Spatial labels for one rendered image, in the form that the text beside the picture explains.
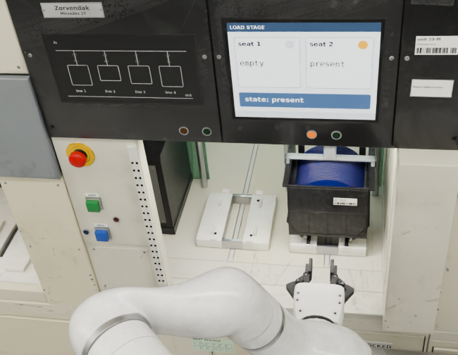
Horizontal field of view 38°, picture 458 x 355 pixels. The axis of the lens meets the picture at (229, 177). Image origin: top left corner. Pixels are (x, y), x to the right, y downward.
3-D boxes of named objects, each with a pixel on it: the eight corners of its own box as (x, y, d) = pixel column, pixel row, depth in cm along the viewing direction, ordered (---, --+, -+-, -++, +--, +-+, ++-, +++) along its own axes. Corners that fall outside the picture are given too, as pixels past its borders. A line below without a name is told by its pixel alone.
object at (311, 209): (283, 244, 186) (278, 156, 166) (290, 196, 202) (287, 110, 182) (372, 249, 182) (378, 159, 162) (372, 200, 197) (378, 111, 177)
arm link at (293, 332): (325, 281, 99) (378, 344, 122) (229, 297, 105) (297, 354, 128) (329, 339, 95) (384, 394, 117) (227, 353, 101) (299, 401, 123)
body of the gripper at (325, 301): (290, 343, 131) (295, 299, 139) (342, 347, 129) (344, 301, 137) (289, 318, 126) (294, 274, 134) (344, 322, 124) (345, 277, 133)
